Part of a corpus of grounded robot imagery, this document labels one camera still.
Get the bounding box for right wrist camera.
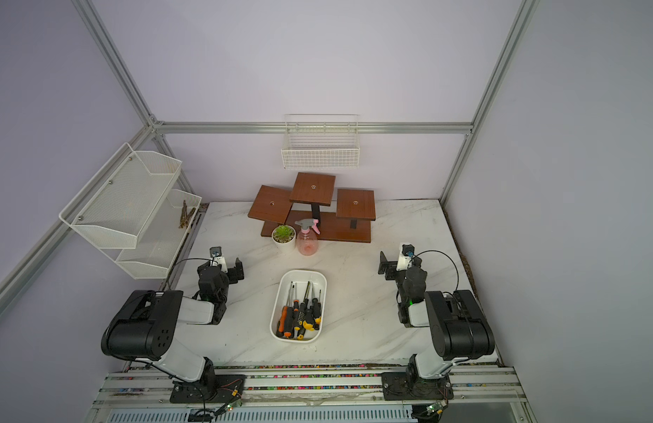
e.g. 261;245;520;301
397;244;415;271

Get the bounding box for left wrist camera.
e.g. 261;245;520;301
209;246;228;272

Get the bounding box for potted green succulent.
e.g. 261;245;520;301
271;225;296;253

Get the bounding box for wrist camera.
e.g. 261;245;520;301
209;246;228;272
397;244;415;271

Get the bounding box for stubby black yellow screwdriver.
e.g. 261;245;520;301
310;290;322;331

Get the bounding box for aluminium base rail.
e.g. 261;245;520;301
86;363;536;422

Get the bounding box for white mesh shelf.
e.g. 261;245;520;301
58;144;182;250
113;190;202;280

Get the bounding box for white mesh lower shelf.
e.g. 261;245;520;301
113;190;202;280

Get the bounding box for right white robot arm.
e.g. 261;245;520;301
378;244;495;402

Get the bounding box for aluminium frame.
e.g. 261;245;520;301
0;1;538;320

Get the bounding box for white wire wall basket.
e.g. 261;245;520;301
282;114;361;170

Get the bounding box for white plastic storage box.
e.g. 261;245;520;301
269;270;328;343

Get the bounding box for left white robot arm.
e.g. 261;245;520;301
101;259;245;407

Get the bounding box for pink spray bottle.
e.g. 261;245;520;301
295;218;320;257

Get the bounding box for white mesh upper shelf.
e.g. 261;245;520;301
58;144;182;250

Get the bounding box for brown wooden tiered stand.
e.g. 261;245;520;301
248;172;377;243

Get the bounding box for brown twigs in shelf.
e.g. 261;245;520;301
179;200;197;228

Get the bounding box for black orange hex-collar screwdriver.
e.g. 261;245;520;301
282;283;298;338

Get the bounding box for long yellow-dotted flathead screwdriver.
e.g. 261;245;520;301
296;281;312;340

